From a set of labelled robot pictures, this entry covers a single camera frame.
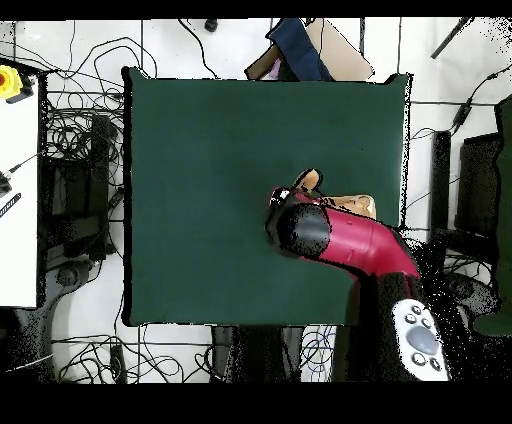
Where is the black power adapter cable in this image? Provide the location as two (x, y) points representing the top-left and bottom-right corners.
(409, 63), (512, 139)

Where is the dark green table cloth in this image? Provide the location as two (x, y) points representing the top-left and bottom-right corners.
(121, 65), (413, 327)

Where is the black plug with cable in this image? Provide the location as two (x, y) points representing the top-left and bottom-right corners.
(0, 153), (41, 198)

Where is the brown cardboard box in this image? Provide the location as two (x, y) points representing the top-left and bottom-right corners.
(244, 17), (375, 82)

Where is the black rod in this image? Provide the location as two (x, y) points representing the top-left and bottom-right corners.
(430, 16), (477, 60)

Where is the black stand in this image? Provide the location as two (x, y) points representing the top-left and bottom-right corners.
(426, 130), (501, 273)
(39, 113), (112, 261)

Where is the dark round caster base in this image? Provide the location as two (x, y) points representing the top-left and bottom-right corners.
(443, 271), (499, 318)
(53, 261), (87, 289)

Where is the white desk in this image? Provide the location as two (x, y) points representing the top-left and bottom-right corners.
(0, 75), (40, 308)

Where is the green draped cloth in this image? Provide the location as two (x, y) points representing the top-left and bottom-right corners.
(471, 95), (512, 337)

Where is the yellow emergency stop button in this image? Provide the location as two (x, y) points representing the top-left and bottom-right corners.
(0, 64), (24, 100)

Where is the black ribbed strip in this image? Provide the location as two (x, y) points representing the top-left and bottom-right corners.
(0, 192), (23, 220)

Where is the dark blue cloth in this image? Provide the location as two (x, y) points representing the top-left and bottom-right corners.
(266, 17), (333, 82)

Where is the orange terry towel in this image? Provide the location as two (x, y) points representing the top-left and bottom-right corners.
(291, 167), (378, 221)

